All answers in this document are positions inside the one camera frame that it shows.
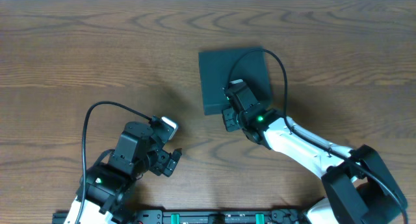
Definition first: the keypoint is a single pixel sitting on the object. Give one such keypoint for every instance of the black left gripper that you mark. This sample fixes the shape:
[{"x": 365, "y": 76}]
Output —
[{"x": 167, "y": 162}]

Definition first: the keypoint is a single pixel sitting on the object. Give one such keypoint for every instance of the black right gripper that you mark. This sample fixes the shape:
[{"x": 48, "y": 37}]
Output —
[{"x": 231, "y": 123}]

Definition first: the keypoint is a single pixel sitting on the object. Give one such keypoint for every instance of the black cardboard box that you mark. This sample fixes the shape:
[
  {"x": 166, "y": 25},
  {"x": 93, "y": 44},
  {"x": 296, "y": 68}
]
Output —
[{"x": 217, "y": 68}]

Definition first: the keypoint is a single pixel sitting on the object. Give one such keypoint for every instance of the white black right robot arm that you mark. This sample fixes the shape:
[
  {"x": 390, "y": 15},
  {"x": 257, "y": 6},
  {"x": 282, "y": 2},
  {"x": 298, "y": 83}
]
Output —
[{"x": 359, "y": 187}]

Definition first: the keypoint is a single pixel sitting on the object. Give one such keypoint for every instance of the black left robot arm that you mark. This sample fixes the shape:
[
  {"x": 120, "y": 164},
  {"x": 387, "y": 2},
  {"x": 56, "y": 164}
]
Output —
[{"x": 110, "y": 182}]

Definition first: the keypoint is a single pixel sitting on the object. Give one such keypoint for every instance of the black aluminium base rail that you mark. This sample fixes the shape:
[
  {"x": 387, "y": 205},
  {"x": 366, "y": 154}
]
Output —
[{"x": 279, "y": 216}]

